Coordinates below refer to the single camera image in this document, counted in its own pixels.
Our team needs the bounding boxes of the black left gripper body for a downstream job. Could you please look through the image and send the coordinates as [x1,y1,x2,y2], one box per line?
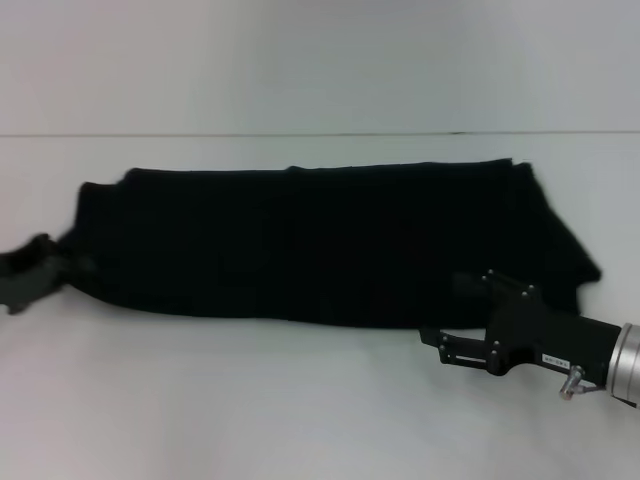
[0,248,67,316]

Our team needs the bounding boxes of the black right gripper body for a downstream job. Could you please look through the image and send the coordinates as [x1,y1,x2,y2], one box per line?
[480,283,624,387]

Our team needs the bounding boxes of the black FREE! print t-shirt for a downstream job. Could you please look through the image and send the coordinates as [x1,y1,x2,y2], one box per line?
[54,158,604,332]

